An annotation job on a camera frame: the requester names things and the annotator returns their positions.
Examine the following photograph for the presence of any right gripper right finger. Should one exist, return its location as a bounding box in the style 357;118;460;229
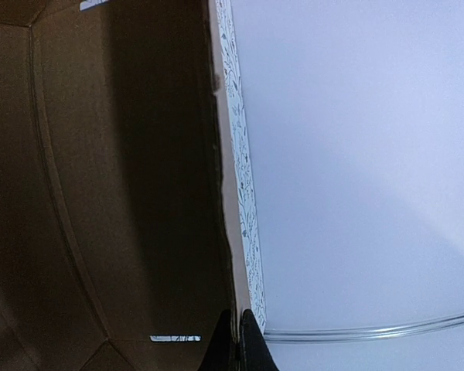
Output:
239;309;278;371

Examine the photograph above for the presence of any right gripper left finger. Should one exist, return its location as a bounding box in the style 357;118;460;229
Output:
198;310;237;371

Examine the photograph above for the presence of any brown cardboard box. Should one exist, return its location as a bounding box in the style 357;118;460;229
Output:
0;1;250;370

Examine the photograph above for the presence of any floral patterned table mat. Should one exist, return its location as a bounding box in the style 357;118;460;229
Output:
215;1;267;332

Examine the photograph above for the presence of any right aluminium frame post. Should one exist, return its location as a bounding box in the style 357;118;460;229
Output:
264;313;464;344

